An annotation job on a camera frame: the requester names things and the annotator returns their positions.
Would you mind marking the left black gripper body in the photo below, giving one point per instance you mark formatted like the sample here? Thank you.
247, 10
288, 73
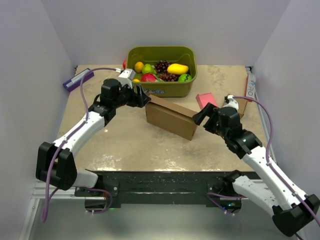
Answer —
126, 97

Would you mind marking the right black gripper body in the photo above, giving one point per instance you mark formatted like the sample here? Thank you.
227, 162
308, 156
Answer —
220, 131

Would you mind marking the large cardboard box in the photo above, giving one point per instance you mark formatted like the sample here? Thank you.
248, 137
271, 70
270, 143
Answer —
171, 117

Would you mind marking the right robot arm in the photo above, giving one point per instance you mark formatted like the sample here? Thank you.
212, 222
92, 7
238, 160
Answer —
290, 207

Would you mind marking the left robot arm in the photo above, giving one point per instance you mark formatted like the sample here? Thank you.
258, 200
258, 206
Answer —
56, 161

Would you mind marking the small brown cardboard box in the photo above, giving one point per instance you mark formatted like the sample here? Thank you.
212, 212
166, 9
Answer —
242, 103

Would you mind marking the purple rectangular box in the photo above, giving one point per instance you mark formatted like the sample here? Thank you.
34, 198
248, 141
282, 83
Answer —
75, 81

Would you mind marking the red white toothpaste box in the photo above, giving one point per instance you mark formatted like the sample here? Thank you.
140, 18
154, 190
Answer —
250, 88

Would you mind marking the pink rectangular block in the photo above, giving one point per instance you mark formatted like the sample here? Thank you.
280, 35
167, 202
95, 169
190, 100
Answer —
204, 99

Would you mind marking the green pear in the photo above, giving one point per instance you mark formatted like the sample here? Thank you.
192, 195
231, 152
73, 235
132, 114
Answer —
148, 69

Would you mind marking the dark grape bunch lower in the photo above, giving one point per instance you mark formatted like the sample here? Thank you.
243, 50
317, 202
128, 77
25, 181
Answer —
168, 77

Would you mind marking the dark grape bunch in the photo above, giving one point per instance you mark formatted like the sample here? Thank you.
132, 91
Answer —
168, 77
162, 66

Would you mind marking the green plastic bin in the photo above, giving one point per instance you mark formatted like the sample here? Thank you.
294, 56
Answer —
173, 54

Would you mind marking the red fruit behind bin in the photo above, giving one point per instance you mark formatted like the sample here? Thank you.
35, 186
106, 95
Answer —
124, 64

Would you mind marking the dark grape bunch upper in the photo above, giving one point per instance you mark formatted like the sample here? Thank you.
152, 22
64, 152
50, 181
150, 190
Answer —
162, 66

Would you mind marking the yellow mango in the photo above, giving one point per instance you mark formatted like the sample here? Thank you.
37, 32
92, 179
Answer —
177, 69

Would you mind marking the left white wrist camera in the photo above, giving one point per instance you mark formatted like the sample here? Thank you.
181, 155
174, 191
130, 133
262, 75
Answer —
126, 76

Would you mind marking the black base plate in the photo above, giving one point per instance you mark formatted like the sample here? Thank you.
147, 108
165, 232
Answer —
164, 188

